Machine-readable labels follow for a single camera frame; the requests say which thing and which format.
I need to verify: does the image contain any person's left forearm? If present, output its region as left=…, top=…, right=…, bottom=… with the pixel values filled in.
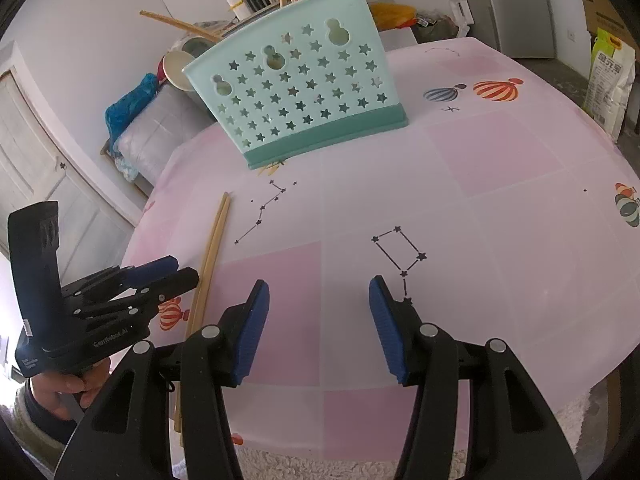
left=0, top=390, right=83, bottom=448

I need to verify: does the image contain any silver refrigerator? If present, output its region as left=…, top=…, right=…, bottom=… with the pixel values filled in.
left=475, top=0, right=558, bottom=58

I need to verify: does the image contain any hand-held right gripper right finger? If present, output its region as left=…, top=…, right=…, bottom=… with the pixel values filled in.
left=368, top=275, right=583, bottom=480

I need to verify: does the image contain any translucent storage box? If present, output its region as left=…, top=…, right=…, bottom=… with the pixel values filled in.
left=115, top=82, right=216, bottom=196

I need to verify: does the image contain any pile of wooden chopsticks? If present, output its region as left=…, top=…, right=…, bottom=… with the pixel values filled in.
left=172, top=191, right=233, bottom=448

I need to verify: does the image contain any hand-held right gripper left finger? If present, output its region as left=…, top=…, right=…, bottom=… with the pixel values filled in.
left=54, top=279, right=271, bottom=480

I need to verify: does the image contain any cardboard box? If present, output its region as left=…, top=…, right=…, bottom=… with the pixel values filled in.
left=579, top=0, right=638, bottom=51

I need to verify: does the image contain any white wood-topped side table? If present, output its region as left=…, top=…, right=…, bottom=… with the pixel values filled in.
left=190, top=2, right=281, bottom=37

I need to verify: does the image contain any person's left hand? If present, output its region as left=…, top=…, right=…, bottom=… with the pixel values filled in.
left=28, top=356, right=113, bottom=419

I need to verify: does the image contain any white fluffy rug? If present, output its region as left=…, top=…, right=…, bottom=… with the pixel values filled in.
left=170, top=385, right=608, bottom=480

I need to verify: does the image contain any floral patterned cloth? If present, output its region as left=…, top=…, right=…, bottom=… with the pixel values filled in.
left=112, top=152, right=141, bottom=183

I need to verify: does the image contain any teal star-holed utensil holder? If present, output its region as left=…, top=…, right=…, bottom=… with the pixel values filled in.
left=181, top=0, right=410, bottom=170

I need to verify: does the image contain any dark plastic bag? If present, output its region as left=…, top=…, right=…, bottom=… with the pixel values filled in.
left=412, top=10, right=461, bottom=43

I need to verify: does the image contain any yellow plastic bag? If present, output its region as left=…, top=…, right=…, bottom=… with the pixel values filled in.
left=369, top=2, right=418, bottom=31

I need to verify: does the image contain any white panelled door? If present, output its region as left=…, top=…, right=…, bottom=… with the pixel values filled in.
left=0, top=42, right=136, bottom=341

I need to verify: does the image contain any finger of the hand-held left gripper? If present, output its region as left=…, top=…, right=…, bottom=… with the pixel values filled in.
left=75, top=267, right=200, bottom=319
left=62, top=255, right=180, bottom=304

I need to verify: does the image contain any white and yellow rice bag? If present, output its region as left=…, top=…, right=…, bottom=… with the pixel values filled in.
left=581, top=27, right=637, bottom=141

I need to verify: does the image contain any grey-green round object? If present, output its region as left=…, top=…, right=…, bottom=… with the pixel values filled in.
left=180, top=35, right=221, bottom=61

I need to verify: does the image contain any blue plastic bag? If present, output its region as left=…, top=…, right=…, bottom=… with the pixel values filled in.
left=104, top=72, right=160, bottom=143

